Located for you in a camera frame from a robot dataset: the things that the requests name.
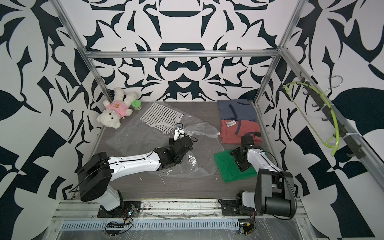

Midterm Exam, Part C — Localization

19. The white slotted cable duct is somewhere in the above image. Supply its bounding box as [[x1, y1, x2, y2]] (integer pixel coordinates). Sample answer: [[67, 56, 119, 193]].
[[61, 219, 240, 231]]

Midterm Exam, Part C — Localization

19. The blue tank top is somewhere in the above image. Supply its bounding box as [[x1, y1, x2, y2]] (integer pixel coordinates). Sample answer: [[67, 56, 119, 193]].
[[217, 99, 258, 122]]

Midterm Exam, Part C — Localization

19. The striped white black garment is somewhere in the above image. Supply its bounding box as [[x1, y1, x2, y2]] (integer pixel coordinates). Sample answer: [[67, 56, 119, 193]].
[[140, 103, 184, 135]]

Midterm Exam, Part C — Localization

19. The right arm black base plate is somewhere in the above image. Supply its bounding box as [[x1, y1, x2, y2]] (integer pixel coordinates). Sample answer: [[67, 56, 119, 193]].
[[218, 199, 260, 217]]

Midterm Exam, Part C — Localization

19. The green garment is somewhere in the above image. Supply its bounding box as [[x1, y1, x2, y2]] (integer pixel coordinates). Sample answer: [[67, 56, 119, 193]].
[[214, 150, 258, 183]]

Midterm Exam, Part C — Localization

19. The metal wire hanger hook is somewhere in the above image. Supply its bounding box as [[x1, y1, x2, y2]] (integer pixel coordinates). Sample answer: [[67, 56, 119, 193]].
[[322, 75, 344, 95]]

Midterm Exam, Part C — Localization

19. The red tank top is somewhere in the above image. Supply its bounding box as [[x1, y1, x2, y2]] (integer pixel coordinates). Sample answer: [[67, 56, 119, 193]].
[[220, 120, 262, 145]]

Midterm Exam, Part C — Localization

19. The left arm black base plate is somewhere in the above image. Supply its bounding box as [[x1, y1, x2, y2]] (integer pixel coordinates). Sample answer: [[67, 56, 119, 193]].
[[97, 201, 142, 219]]

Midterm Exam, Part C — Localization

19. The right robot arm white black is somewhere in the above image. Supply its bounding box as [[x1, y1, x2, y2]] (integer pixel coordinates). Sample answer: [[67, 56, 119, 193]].
[[231, 136, 297, 220]]

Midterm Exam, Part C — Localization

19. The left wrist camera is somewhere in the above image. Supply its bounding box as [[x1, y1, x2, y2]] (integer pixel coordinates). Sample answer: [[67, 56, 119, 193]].
[[173, 123, 184, 141]]

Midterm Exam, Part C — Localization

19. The white teddy bear pink shirt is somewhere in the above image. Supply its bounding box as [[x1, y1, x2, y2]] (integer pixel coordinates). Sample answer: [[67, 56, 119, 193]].
[[96, 88, 138, 129]]

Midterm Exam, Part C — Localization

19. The black wall hook rack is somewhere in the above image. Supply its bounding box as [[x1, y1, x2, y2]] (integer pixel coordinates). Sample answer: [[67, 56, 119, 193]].
[[300, 74, 367, 159]]

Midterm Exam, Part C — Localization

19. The green clothes hanger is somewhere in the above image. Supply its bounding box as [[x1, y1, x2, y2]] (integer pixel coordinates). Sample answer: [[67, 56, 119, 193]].
[[283, 81, 341, 157]]

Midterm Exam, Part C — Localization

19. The aluminium cage frame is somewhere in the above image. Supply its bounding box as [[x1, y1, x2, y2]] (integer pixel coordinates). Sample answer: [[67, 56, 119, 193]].
[[52, 1, 384, 187]]

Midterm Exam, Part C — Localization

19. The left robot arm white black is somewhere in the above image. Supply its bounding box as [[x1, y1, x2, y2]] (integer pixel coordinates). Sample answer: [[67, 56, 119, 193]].
[[70, 134, 194, 216]]

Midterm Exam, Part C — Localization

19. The clear plastic vacuum bag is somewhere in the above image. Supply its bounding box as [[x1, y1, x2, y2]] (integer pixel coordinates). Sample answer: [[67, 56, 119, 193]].
[[97, 102, 224, 178]]

